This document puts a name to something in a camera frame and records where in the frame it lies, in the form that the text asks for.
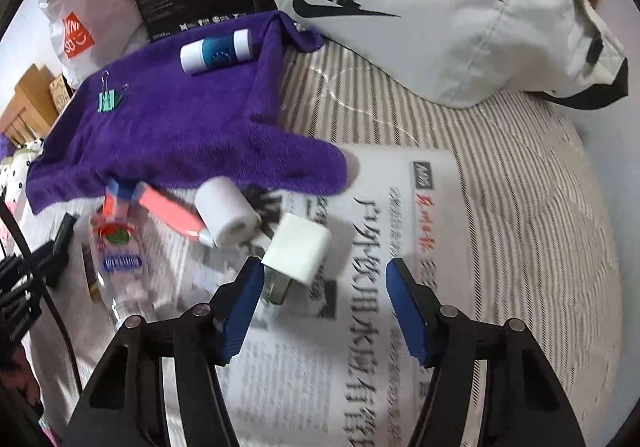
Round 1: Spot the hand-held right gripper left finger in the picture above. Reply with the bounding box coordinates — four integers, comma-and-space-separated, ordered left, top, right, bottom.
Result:
62, 257, 266, 447

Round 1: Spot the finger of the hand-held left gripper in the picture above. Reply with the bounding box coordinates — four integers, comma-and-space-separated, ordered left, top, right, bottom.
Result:
50, 214, 76, 249
30, 247, 67, 289

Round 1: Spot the white cube charger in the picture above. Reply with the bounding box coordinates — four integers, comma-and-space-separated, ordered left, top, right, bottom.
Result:
260, 213, 333, 305

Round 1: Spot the blue and white bottle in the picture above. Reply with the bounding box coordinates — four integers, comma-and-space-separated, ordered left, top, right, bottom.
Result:
180, 28, 251, 75

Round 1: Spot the black cable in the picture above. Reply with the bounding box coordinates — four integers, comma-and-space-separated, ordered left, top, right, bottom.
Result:
0, 200, 83, 398

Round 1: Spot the white spotted plush toy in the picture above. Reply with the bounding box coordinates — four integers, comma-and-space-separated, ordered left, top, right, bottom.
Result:
0, 137, 46, 203

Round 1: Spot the wooden furniture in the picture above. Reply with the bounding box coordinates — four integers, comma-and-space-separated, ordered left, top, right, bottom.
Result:
0, 63, 66, 145

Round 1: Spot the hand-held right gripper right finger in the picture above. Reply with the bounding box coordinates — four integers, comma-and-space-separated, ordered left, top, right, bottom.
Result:
387, 257, 587, 447

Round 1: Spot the black claw clip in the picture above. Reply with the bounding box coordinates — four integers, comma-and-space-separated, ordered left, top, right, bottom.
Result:
242, 184, 283, 238

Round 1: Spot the green binder clip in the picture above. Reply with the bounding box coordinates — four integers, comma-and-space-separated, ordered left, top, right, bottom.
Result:
96, 70, 130, 112

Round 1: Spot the white cylindrical charger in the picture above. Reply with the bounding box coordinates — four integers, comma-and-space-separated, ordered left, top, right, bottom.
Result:
194, 177, 260, 248

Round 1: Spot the newspaper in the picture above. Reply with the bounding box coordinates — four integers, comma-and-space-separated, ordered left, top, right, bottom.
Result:
75, 147, 481, 447

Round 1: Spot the small orange and blue item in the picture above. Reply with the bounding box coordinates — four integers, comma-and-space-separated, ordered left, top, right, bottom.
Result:
102, 177, 146, 223

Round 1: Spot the clear plastic bottle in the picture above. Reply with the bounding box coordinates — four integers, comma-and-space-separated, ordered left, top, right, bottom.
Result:
82, 214, 161, 328

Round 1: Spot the pink tube with pale caps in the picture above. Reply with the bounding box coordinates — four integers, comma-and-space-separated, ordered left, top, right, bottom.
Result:
135, 182, 218, 248

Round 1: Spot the purple towel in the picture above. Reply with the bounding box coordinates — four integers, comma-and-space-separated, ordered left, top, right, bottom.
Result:
25, 11, 351, 215

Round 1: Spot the light grey waist bag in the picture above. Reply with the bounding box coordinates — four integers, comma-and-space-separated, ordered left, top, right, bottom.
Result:
255, 0, 628, 110

